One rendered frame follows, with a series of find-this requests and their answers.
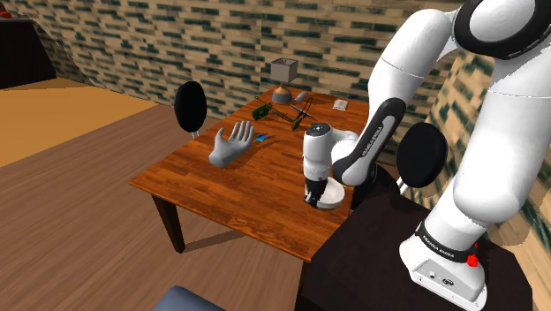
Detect white bowl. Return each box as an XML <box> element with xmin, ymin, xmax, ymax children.
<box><xmin>315</xmin><ymin>178</ymin><xmax>347</xmax><ymax>211</ymax></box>

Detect brown wooden table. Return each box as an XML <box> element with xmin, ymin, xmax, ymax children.
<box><xmin>128</xmin><ymin>85</ymin><xmax>372</xmax><ymax>264</ymax></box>

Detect dark robot stand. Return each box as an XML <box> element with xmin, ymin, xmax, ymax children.
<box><xmin>294</xmin><ymin>165</ymin><xmax>535</xmax><ymax>311</ymax></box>

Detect green object with thin rods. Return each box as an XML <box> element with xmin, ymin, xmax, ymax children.
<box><xmin>251</xmin><ymin>95</ymin><xmax>292</xmax><ymax>124</ymax></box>

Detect grey hand sculpture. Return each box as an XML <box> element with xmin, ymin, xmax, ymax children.
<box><xmin>208</xmin><ymin>119</ymin><xmax>256</xmax><ymax>170</ymax></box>

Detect black oval-back chair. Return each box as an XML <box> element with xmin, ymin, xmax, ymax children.
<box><xmin>395</xmin><ymin>121</ymin><xmax>449</xmax><ymax>196</ymax></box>
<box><xmin>173</xmin><ymin>80</ymin><xmax>209</xmax><ymax>140</ymax></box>

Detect table lamp with grey shade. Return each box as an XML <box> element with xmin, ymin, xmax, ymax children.
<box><xmin>269</xmin><ymin>57</ymin><xmax>300</xmax><ymax>106</ymax></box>

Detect blue-grey seat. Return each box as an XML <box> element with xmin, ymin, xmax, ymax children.
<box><xmin>150</xmin><ymin>284</ymin><xmax>228</xmax><ymax>311</ymax></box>

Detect dark cabinet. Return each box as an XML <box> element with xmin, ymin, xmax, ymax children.
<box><xmin>0</xmin><ymin>10</ymin><xmax>58</xmax><ymax>91</ymax></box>

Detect dark thin wire object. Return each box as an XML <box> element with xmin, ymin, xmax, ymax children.
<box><xmin>289</xmin><ymin>96</ymin><xmax>316</xmax><ymax>132</ymax></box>

